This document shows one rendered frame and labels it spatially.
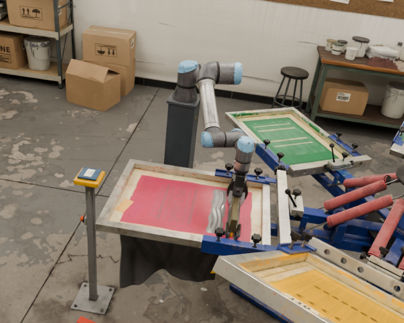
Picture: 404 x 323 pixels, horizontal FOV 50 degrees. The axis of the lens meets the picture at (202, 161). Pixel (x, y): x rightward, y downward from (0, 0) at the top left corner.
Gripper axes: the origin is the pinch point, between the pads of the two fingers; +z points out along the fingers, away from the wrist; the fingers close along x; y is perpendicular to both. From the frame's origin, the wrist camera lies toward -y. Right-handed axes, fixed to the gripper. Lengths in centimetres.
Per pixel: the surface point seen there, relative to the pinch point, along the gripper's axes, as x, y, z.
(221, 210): 6.1, -0.2, 5.0
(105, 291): 72, 19, 100
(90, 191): 77, 10, 15
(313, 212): -37.9, -0.6, -3.3
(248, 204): -7.2, 8.9, 5.3
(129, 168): 59, 20, 2
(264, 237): -14.9, -19.1, 1.9
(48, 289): 109, 13, 101
